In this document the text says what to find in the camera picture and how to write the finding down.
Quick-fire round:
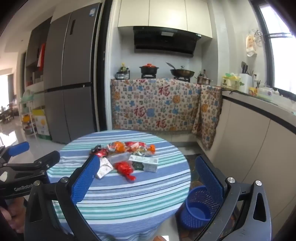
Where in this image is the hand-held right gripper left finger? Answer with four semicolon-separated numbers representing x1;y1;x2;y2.
24;153;101;241

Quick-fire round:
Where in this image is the white paper box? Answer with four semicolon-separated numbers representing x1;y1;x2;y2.
128;155;160;172

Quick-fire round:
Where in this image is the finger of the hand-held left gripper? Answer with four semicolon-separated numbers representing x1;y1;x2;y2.
0;142;30;166
0;151;61;178

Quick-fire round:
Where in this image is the black range hood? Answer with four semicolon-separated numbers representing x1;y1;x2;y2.
133;26;202;55

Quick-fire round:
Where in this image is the white silver packet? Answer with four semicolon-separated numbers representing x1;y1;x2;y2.
96;158;114;179

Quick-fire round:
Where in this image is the narrow printed cloth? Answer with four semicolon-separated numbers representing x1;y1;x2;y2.
191;85;223;151

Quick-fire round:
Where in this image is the orange silver snack bag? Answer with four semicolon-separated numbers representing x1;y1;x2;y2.
107;141;126;154

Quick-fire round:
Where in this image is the grey refrigerator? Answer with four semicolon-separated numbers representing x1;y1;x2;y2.
43;2;103;144

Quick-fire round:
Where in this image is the beige kitchen counter cabinet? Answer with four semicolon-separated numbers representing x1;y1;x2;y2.
196;89;296;209

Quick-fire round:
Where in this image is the condiment bottles rack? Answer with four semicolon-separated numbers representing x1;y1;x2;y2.
114;62;130;80

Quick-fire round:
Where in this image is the round table, striped cloth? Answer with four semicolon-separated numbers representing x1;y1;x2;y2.
47;130;192;241

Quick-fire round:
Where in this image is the blue mesh wastebasket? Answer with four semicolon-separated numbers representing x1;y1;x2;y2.
179;185;223;230

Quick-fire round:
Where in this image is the white knife holder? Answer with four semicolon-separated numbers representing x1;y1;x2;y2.
239;61;255;93

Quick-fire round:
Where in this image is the steel pot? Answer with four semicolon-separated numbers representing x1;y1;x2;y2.
195;74;213;85

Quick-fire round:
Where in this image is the grey shelving cabinet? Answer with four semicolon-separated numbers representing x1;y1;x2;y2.
24;17;52;93

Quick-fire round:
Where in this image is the red crumpled wrapper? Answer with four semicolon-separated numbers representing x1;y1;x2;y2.
114;161;136;181

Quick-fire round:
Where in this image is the hanging metal strainer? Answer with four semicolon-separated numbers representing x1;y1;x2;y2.
253;30;264;48

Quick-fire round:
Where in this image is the white wall cabinet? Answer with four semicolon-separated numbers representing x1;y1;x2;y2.
117;0;213;39

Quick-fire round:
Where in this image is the wok with glass lid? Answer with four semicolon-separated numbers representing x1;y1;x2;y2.
166;62;195;78

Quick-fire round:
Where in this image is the window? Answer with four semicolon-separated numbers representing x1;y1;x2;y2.
252;0;296;93

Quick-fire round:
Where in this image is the pale yellow plastic container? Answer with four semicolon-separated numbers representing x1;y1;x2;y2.
221;72;244;90

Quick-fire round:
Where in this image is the black pot with orange lid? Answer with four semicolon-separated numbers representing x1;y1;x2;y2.
139;63;159;75

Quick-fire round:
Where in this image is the large printed cloth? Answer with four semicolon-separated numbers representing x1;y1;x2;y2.
110;78;201;135

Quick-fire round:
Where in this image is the red foil bag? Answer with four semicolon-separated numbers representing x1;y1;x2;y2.
90;145;109;158

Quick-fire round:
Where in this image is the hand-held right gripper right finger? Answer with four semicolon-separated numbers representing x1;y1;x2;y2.
196;155;272;241

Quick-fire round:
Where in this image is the person's left hand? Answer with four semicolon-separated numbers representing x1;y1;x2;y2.
0;200;26;234

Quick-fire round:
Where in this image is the red white wrapper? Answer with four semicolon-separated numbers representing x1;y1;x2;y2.
125;141;147;152

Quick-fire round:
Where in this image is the yellow white cardboard box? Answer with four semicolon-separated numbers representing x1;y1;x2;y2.
32;109;52;141

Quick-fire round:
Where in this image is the hanging white printed bag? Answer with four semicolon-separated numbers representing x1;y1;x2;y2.
245;34;258;57

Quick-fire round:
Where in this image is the clear plastic box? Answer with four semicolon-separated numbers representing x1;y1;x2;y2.
107;152;131;165

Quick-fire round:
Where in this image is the red hanging cloth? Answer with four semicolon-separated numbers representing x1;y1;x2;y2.
38;44;46;71

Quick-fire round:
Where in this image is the white wire rack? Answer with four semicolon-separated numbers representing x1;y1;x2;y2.
20;88;44;139

